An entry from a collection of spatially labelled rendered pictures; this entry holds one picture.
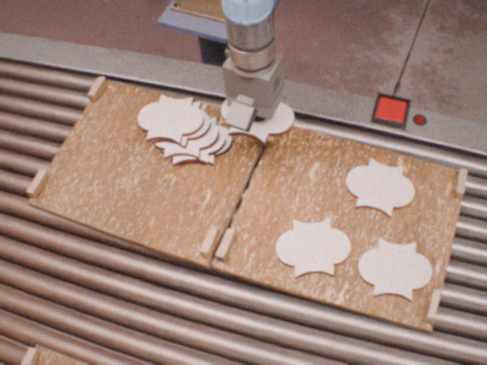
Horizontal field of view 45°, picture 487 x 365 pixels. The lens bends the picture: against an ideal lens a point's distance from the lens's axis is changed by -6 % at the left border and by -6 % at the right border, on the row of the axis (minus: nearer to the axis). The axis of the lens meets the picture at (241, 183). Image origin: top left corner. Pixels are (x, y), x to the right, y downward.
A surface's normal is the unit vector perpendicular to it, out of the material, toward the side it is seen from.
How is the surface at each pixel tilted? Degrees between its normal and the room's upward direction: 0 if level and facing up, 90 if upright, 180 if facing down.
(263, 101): 90
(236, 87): 90
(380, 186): 0
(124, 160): 0
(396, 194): 0
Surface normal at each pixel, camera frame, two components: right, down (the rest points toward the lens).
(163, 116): -0.07, -0.54
